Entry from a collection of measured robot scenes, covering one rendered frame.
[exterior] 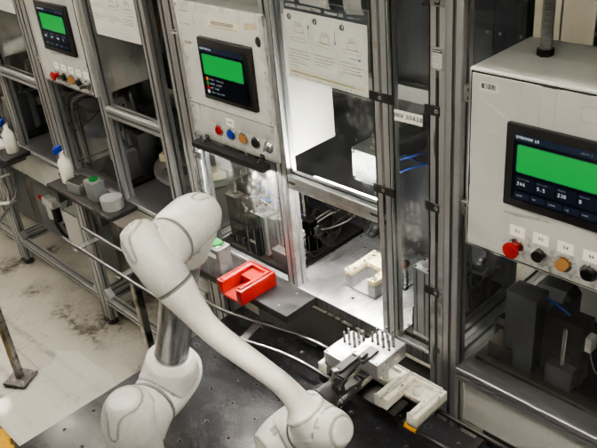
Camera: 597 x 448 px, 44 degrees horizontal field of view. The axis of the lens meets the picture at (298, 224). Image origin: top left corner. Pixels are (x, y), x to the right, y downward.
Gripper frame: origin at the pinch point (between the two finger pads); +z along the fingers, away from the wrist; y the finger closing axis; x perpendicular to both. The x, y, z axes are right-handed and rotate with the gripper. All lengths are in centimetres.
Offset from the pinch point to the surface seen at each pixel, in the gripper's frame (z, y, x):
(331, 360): -1.4, -5.5, 12.9
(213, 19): 20, 82, 71
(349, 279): 29.6, -2.4, 32.6
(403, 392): 4.9, -10.2, -8.4
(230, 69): 17, 69, 64
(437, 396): 7.9, -8.4, -17.9
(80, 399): -22, -97, 162
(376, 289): 30.1, -2.0, 21.6
